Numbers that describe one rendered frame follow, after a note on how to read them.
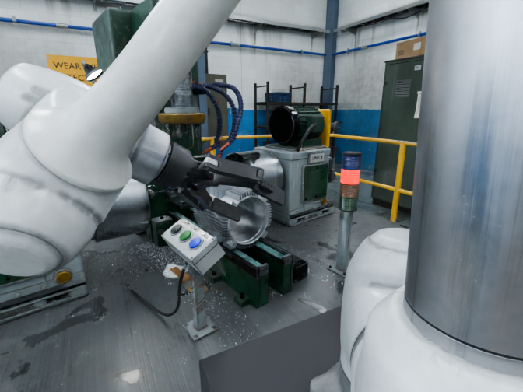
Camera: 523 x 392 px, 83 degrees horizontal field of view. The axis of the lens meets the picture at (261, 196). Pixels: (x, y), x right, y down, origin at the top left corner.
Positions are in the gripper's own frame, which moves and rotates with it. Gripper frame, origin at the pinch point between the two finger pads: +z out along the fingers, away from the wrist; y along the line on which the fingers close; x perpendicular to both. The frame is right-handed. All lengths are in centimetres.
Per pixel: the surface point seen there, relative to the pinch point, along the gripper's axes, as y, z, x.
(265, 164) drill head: 44, 34, -47
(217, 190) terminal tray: 32.1, 7.8, -17.5
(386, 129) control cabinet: 106, 276, -256
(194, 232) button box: 17.6, -3.3, 3.3
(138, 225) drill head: 57, -6, -6
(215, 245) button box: 11.5, -0.8, 6.6
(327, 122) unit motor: 34, 64, -85
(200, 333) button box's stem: 29.3, 10.0, 23.6
